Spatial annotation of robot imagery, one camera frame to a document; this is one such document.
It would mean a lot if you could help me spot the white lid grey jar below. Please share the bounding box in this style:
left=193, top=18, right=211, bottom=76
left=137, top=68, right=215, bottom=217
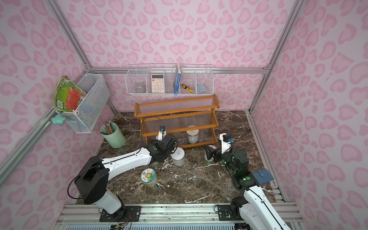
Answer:
left=171, top=147, right=185, bottom=167

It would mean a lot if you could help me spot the sunflower lid yellow jar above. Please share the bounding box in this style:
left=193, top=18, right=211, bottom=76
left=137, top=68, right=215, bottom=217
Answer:
left=141, top=168, right=158, bottom=188

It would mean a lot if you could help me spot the green label seed jar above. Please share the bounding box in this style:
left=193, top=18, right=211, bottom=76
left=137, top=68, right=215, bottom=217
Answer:
left=204, top=144, right=216, bottom=163

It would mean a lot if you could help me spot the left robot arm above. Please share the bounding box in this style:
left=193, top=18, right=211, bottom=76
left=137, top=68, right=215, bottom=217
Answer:
left=72, top=135, right=178, bottom=215

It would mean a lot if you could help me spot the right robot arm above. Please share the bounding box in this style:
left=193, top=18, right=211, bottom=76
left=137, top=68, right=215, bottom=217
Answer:
left=204, top=145, right=290, bottom=230

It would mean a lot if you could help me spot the wooden three-tier shelf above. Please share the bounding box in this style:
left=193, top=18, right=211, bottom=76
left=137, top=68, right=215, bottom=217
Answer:
left=134, top=94, right=220, bottom=148

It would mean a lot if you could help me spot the blue wallet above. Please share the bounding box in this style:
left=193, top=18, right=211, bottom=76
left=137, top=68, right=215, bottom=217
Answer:
left=253, top=168, right=274, bottom=185

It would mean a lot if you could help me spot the mint green pencil cup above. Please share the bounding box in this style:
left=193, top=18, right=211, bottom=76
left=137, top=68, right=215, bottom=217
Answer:
left=100, top=122, right=126, bottom=149

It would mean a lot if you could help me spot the yellow utility knife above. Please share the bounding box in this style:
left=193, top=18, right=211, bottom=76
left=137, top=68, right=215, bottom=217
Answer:
left=182, top=84, right=194, bottom=94

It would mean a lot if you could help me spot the coloured pencils bundle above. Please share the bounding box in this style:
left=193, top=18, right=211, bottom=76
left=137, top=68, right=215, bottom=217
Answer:
left=103, top=120, right=114, bottom=135

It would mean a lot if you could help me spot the clear cup in basket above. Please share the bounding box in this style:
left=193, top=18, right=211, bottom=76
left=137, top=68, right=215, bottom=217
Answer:
left=134, top=83, right=147, bottom=94

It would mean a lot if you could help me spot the pink calculator in basket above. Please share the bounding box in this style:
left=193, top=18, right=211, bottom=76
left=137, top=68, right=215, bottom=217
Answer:
left=151, top=74, right=165, bottom=94

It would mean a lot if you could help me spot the grey blue cup in basket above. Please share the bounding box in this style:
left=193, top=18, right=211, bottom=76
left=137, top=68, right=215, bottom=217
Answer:
left=196, top=83, right=207, bottom=94

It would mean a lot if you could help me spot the blue book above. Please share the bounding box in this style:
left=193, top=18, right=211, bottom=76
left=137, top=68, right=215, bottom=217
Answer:
left=173, top=63, right=182, bottom=95

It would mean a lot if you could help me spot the white mesh side basket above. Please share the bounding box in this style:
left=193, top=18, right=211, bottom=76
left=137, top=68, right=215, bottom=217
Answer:
left=57, top=73, right=110, bottom=133

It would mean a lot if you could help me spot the green snack bag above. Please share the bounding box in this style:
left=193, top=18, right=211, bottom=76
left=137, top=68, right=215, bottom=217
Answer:
left=53, top=76, right=87, bottom=112

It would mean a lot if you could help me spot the mint star hook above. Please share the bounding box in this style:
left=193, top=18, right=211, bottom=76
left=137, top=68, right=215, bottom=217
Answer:
left=51, top=113, right=66, bottom=125

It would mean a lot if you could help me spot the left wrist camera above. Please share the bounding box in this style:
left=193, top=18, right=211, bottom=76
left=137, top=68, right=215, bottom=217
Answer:
left=156, top=126, right=166, bottom=141

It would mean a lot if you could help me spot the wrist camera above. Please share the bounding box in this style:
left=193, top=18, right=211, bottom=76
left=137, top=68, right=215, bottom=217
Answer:
left=219, top=133, right=233, bottom=154
left=156, top=126, right=166, bottom=141

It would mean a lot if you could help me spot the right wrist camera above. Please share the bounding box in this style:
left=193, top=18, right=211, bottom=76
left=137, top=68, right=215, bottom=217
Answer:
left=219, top=133, right=233, bottom=154

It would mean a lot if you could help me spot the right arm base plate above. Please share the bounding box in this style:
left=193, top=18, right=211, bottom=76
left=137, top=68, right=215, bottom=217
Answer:
left=214, top=204, right=240, bottom=221

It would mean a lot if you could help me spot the white wire wall basket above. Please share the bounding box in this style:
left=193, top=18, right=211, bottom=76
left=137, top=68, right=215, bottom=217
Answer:
left=125, top=63, right=214, bottom=96

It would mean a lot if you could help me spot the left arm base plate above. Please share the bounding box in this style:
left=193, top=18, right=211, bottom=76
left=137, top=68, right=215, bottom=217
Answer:
left=99, top=206, right=142, bottom=223

